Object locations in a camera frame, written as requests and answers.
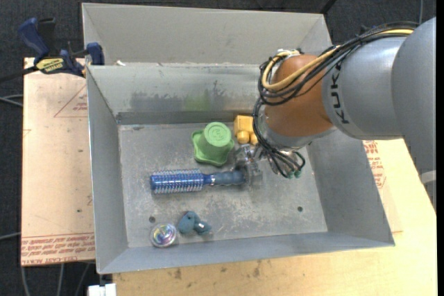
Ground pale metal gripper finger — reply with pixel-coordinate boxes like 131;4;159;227
235;147;254;168
244;164;264;190

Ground yellow toy block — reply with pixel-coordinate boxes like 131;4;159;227
233;114;259;146

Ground green toy cup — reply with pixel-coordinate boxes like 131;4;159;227
191;121;236;168

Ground grey metal bin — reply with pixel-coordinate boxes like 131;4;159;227
81;2;395;275

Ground blue hairbrush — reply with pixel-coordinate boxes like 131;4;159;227
149;168;248;195

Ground teal toy animal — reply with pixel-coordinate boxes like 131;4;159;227
178;211;213;237

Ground clear iridescent ball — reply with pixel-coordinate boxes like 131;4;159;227
149;223;178;249

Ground brown cardboard board red print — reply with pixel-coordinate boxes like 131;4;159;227
20;57;405;267

